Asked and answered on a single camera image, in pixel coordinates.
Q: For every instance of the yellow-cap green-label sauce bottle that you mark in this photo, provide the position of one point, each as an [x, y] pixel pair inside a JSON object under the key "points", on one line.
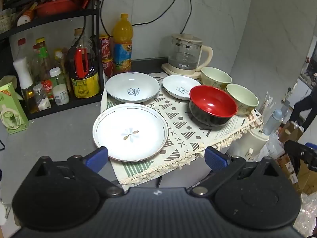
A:
{"points": [[43, 52]]}

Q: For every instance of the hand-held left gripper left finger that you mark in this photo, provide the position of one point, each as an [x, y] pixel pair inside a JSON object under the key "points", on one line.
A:
{"points": [[97, 156]]}

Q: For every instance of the green cardboard box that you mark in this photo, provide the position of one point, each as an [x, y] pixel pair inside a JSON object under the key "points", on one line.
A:
{"points": [[12, 109]]}

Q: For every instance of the white-top oil dispenser bottle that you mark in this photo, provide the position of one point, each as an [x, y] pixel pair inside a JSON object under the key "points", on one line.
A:
{"points": [[22, 72]]}

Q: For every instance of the cream kettle base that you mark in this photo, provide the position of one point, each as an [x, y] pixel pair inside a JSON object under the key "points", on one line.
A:
{"points": [[168, 70]]}

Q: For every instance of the patterned fringed table mat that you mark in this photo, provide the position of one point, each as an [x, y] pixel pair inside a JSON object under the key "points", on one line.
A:
{"points": [[180, 126]]}

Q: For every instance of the small white cross-print plate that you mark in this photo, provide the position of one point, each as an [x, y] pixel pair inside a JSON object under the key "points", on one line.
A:
{"points": [[179, 86]]}

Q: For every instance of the red and black bowl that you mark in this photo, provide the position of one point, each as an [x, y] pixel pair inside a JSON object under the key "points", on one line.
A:
{"points": [[213, 105]]}

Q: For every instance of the red plastic basin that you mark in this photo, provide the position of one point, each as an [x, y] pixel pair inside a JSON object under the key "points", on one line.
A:
{"points": [[57, 6]]}

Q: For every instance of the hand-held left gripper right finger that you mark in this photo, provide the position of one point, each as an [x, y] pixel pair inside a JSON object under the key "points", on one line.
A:
{"points": [[216, 158]]}

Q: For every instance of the deep white script-print plate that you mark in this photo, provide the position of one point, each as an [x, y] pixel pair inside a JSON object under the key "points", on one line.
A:
{"points": [[132, 86]]}

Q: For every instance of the black metal shelf rack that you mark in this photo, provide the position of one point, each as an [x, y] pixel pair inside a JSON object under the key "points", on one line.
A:
{"points": [[62, 17]]}

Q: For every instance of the white plastic jar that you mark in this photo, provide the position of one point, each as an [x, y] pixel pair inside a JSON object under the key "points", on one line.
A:
{"points": [[61, 94]]}

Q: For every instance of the pale green bowl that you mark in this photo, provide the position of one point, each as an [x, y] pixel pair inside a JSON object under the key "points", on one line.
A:
{"points": [[242, 99], [215, 77]]}

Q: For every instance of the glass electric kettle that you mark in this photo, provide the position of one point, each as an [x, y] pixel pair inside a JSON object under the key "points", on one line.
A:
{"points": [[184, 52]]}

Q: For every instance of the large flower-print plate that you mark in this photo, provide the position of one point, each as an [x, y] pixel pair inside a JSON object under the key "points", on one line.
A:
{"points": [[130, 132]]}

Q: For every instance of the white plastic appliance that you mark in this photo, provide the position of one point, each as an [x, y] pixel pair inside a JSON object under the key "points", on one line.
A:
{"points": [[252, 141]]}

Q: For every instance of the cardboard boxes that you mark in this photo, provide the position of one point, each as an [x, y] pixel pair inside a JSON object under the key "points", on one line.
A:
{"points": [[304, 181]]}

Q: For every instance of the red drink can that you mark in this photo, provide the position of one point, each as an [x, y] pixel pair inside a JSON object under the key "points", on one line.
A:
{"points": [[105, 47], [108, 67]]}

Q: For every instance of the white-cap green jar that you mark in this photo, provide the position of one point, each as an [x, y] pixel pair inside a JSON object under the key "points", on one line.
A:
{"points": [[55, 74]]}

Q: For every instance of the orange and white bottle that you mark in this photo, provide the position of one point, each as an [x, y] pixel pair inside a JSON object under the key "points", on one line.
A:
{"points": [[26, 16]]}

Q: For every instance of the clear bottle with red cap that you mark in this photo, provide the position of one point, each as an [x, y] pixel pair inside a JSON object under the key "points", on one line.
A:
{"points": [[22, 49]]}

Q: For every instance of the wrapped chopsticks bundle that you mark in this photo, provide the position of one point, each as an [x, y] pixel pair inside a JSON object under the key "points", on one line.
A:
{"points": [[266, 106]]}

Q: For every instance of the orange juice bottle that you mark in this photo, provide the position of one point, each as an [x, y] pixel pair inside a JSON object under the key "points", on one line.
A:
{"points": [[122, 37]]}

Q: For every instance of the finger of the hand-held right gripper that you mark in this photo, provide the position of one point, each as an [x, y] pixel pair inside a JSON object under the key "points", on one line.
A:
{"points": [[300, 153]]}

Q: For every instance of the clear plastic bag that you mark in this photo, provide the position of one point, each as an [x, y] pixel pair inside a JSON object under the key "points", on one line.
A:
{"points": [[308, 215]]}

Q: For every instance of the clear spice shaker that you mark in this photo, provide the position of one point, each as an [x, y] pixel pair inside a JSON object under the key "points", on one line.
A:
{"points": [[41, 98]]}

